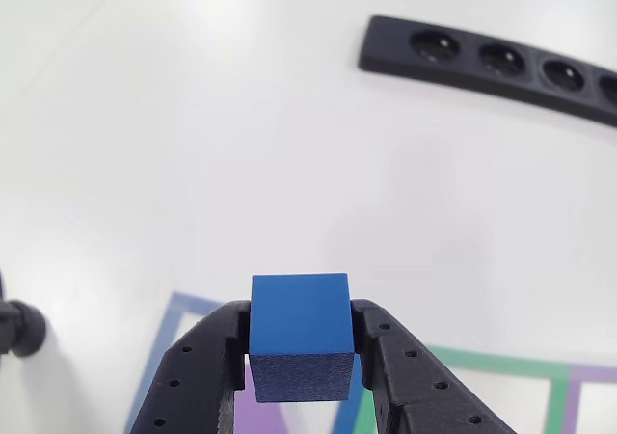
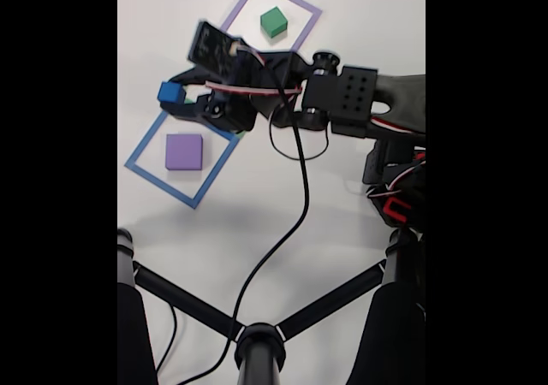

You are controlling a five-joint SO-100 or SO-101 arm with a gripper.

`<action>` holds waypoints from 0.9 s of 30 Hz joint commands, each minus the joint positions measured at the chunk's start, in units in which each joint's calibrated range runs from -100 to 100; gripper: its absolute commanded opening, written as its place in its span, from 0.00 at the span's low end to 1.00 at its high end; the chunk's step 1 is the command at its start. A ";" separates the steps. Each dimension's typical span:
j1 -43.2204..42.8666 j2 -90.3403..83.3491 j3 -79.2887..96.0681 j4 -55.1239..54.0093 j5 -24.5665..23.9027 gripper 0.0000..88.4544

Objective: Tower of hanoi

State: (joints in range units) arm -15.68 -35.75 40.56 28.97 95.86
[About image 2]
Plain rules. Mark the green cube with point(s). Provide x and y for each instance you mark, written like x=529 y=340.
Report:
x=273 y=22

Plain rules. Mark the red table clamp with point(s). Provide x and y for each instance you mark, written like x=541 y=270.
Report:
x=393 y=207

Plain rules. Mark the small blue cube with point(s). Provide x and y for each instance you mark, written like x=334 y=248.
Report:
x=169 y=93

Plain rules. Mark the large purple cube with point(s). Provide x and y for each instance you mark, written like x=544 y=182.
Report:
x=183 y=152

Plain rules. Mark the purple square frame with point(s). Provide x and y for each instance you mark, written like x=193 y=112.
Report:
x=299 y=8

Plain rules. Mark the black tripod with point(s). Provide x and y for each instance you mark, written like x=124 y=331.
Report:
x=259 y=359

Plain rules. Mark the blue square frame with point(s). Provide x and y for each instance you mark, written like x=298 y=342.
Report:
x=150 y=145

